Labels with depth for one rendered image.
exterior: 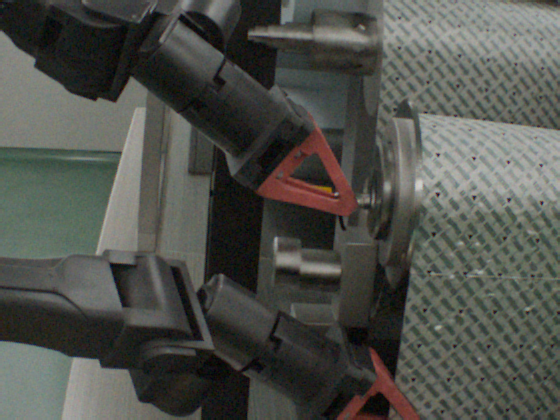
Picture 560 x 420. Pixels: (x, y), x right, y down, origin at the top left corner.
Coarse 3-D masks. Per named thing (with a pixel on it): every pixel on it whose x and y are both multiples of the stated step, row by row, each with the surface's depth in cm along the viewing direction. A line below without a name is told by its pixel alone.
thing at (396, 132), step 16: (400, 128) 99; (400, 144) 97; (400, 160) 97; (400, 176) 96; (400, 192) 96; (400, 208) 96; (400, 224) 97; (384, 240) 103; (400, 240) 98; (384, 256) 101; (400, 256) 99
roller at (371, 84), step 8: (376, 0) 123; (368, 8) 128; (376, 8) 123; (376, 16) 122; (376, 56) 121; (376, 64) 121; (376, 72) 121; (368, 80) 127; (376, 80) 121; (368, 88) 126; (376, 88) 121; (368, 96) 126; (376, 96) 121; (368, 104) 126; (376, 104) 121; (368, 112) 126; (376, 112) 123
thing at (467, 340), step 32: (416, 288) 97; (448, 288) 97; (480, 288) 98; (512, 288) 98; (544, 288) 98; (416, 320) 98; (448, 320) 98; (480, 320) 98; (512, 320) 99; (544, 320) 99; (416, 352) 99; (448, 352) 99; (480, 352) 99; (512, 352) 99; (544, 352) 100; (416, 384) 99; (448, 384) 100; (480, 384) 100; (512, 384) 100; (544, 384) 100; (448, 416) 101; (480, 416) 101; (512, 416) 101; (544, 416) 101
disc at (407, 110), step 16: (400, 112) 103; (416, 112) 98; (416, 128) 96; (416, 144) 96; (416, 160) 95; (416, 176) 95; (416, 192) 95; (416, 208) 95; (416, 224) 95; (416, 240) 96; (400, 272) 99
